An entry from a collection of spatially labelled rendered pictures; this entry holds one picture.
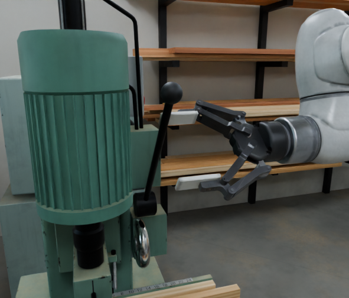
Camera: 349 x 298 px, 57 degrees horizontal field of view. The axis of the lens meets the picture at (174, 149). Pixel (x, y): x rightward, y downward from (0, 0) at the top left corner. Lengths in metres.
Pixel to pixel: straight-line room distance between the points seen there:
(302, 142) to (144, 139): 0.38
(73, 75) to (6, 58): 2.43
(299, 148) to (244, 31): 2.76
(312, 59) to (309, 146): 0.16
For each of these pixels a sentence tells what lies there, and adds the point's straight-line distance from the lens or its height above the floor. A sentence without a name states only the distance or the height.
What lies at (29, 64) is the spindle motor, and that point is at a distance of 0.54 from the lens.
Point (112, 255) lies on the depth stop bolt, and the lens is 0.76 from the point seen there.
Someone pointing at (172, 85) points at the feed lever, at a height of 1.43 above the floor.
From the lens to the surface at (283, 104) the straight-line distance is 3.01.
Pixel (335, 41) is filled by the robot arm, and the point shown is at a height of 1.50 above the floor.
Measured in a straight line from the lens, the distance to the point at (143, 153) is 0.80.
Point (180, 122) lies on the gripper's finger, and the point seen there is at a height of 1.35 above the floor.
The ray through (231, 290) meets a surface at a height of 0.94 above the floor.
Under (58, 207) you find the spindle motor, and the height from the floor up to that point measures 1.23.
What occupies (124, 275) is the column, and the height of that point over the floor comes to 0.90.
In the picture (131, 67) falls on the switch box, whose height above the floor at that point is 1.45.
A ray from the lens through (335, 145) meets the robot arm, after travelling 0.64.
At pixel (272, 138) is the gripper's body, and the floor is 1.33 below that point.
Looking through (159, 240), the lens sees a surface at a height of 1.01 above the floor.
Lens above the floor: 1.45
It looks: 14 degrees down
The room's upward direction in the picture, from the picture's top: straight up
